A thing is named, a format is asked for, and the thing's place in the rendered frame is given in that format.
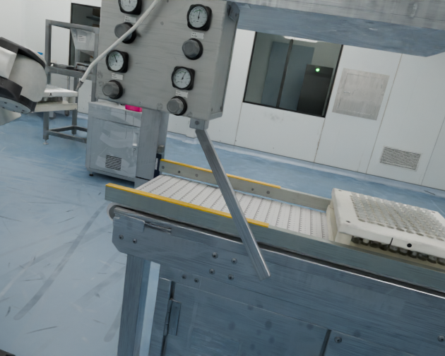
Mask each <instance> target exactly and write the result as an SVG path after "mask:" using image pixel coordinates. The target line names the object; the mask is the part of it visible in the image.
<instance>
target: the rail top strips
mask: <svg viewBox="0 0 445 356"><path fill-rule="evenodd" d="M160 161H164V162H169V163H172V164H176V165H181V166H185V167H190V168H194V169H197V170H203V171H206V172H212V170H208V169H205V168H202V167H196V166H193V165H187V164H184V163H180V162H175V161H171V160H166V159H161V160H160ZM212 173H213V172H212ZM226 175H227V176H228V177H232V178H236V179H241V180H244V181H248V182H253V183H257V184H262V185H266V186H271V187H275V188H278V189H280V186H277V185H274V184H269V183H265V182H260V181H256V180H253V179H247V178H243V177H238V176H235V175H231V174H226ZM105 186H109V187H112V188H115V189H120V190H123V191H128V192H131V193H134V194H139V195H142V196H147V197H151V198H155V199H158V200H161V201H166V202H170V203H174V204H177V205H181V206H186V207H189V208H193V209H196V210H202V211H205V212H208V213H213V214H216V215H221V216H224V217H227V218H232V216H231V214H230V213H226V212H222V211H219V210H214V209H211V208H206V207H203V206H198V205H195V204H192V203H187V202H183V201H178V200H175V199H172V198H168V197H164V196H159V195H156V194H151V193H148V192H144V191H140V190H137V189H132V188H129V187H125V186H120V185H117V184H113V183H109V184H106V185H105ZM246 219H247V222H248V223H251V224H255V225H259V226H262V227H268V226H269V223H266V222H261V221H258V220H253V219H250V218H246Z"/></svg>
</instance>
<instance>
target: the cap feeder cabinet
mask: <svg viewBox="0 0 445 356"><path fill-rule="evenodd" d="M118 104H119V103H115V102H110V101H99V102H88V130H87V143H86V155H85V167H87V169H86V170H88V171H90V174H89V176H93V174H92V172H97V173H100V174H105V175H108V176H111V177H117V178H120V179H125V180H129V181H132V182H135V177H136V163H137V155H138V142H139V135H140V127H141V114H142V112H135V111H131V110H127V109H125V105H123V104H122V105H118Z"/></svg>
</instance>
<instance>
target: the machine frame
mask: <svg viewBox="0 0 445 356"><path fill-rule="evenodd" d="M169 115H170V114H168V113H165V112H159V111H155V110H151V109H145V108H142V114H141V127H140V135H139V142H138V155H137V163H136V177H135V183H134V189H136V188H138V187H139V186H141V185H143V184H145V183H146V182H149V181H150V180H152V179H153V177H154V170H155V159H156V153H158V146H159V145H164V146H165V144H166V138H167V127H168V121H169ZM159 154H162V158H161V159H164V154H165V151H164V152H163V153H159ZM150 262H151V261H148V260H145V259H141V258H138V257H135V256H131V255H128V254H127V260H126V272H125V280H124V294H123V301H122V308H121V321H120V329H119V342H118V349H117V356H139V352H140V346H141V336H142V330H143V319H144V313H145V307H146V296H147V290H148V279H149V273H150Z"/></svg>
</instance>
